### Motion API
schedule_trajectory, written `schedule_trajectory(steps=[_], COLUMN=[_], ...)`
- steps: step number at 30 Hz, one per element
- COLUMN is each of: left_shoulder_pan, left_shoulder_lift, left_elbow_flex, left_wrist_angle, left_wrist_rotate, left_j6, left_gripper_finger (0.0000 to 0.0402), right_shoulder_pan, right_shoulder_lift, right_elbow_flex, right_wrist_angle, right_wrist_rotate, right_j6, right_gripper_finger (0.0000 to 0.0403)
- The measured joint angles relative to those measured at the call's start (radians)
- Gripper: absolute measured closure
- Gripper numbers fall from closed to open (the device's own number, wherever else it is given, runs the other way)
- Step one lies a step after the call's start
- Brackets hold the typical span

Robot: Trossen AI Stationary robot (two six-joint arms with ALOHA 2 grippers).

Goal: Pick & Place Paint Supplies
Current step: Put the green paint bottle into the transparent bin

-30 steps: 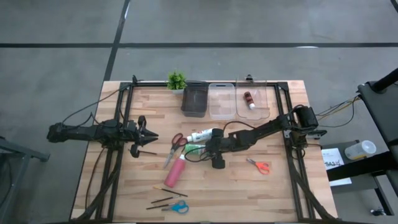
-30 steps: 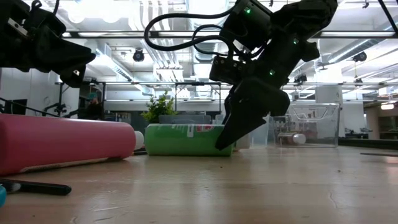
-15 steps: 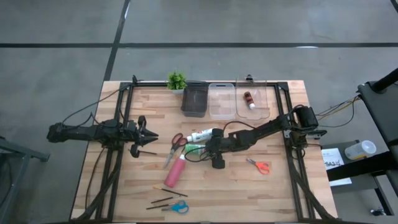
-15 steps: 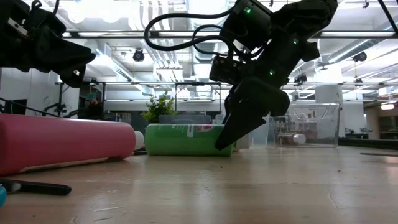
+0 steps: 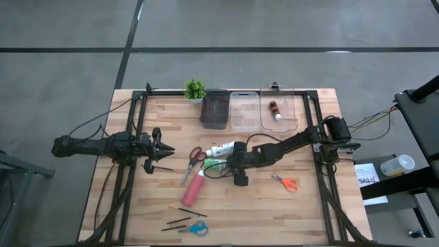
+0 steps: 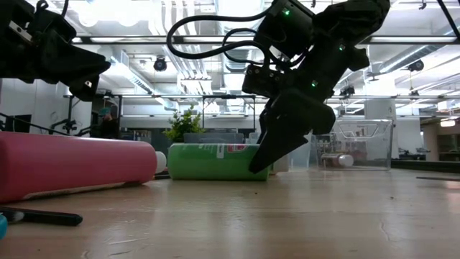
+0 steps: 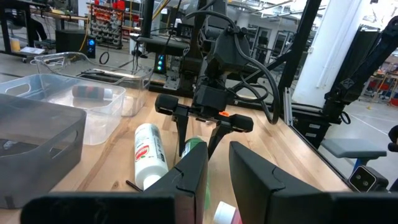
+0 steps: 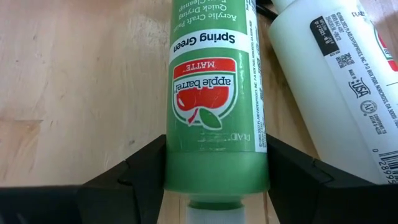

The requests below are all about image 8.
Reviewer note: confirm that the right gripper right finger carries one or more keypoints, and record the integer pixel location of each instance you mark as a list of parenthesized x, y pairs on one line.
[(311, 199)]

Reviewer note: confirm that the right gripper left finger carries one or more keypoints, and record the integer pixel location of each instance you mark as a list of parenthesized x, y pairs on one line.
[(133, 193)]

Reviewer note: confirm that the green paint bottle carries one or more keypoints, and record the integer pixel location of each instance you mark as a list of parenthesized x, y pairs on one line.
[(214, 124)]

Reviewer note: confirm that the white paint bottle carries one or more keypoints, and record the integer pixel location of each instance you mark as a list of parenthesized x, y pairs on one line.
[(311, 93)]

